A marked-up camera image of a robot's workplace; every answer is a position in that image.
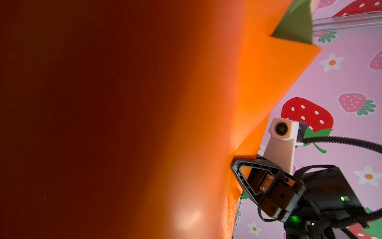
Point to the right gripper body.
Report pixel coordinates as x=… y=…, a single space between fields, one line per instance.
x=312 y=204

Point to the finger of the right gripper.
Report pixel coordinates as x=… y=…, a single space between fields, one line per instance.
x=250 y=173

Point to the orange wrapping paper sheet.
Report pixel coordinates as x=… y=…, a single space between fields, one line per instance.
x=120 y=119

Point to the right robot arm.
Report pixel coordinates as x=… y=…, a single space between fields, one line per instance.
x=310 y=203

